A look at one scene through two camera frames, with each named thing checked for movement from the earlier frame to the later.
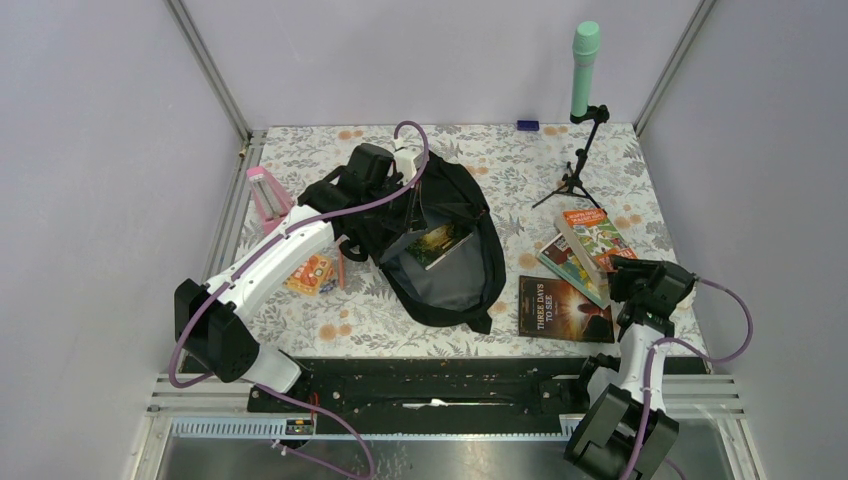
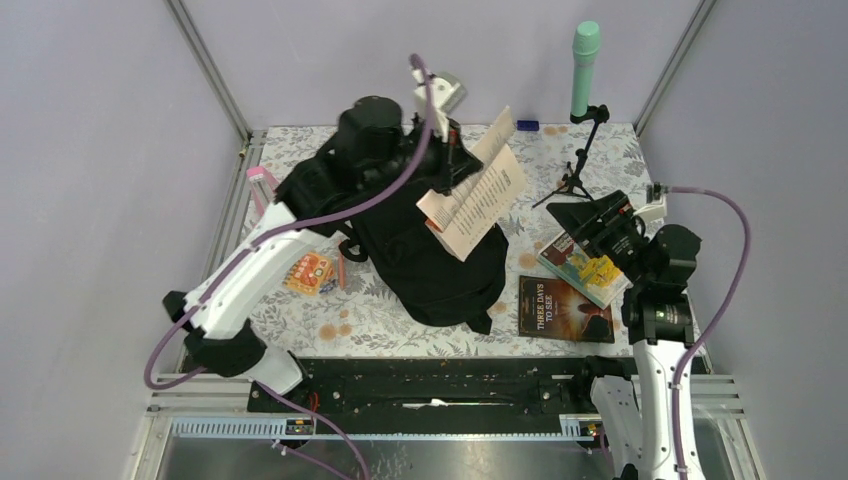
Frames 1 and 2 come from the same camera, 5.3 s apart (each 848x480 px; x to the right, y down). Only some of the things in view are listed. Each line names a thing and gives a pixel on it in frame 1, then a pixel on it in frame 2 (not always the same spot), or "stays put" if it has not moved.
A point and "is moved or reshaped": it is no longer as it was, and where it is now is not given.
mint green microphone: x=585 y=48 stays put
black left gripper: x=394 y=181 → x=455 y=162
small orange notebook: x=307 y=278 stays put
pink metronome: x=271 y=203 stays put
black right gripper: x=628 y=268 → x=614 y=209
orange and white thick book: x=596 y=239 is moved or reshaped
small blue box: x=528 y=125 stays put
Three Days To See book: x=551 y=309 stays put
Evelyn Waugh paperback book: x=555 y=251 stays put
